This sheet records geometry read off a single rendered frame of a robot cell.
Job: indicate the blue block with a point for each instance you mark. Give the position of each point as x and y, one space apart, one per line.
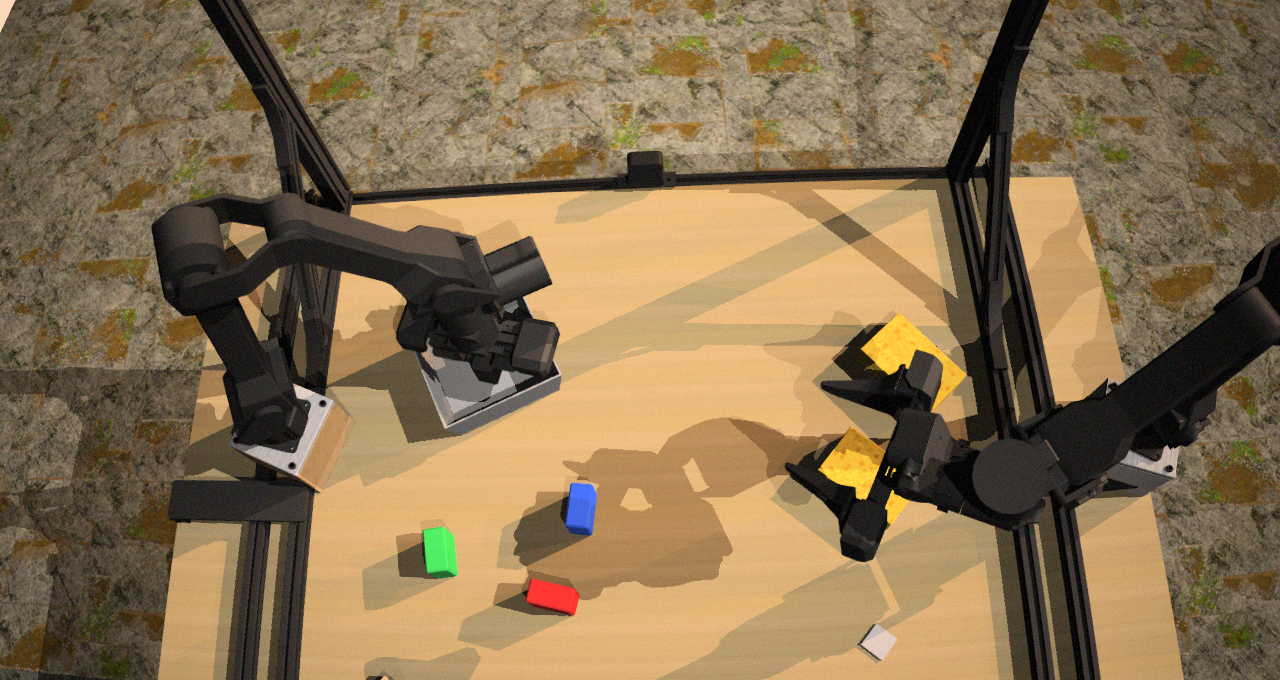
581 509

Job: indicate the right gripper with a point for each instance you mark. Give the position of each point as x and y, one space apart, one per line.
527 347

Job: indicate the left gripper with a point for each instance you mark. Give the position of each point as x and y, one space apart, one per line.
867 520

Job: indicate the red block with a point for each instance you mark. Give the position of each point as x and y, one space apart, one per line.
552 597

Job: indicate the green block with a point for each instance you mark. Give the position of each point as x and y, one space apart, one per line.
439 551

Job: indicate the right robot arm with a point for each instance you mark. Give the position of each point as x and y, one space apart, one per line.
424 264

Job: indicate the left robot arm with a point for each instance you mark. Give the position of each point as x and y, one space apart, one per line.
1091 436

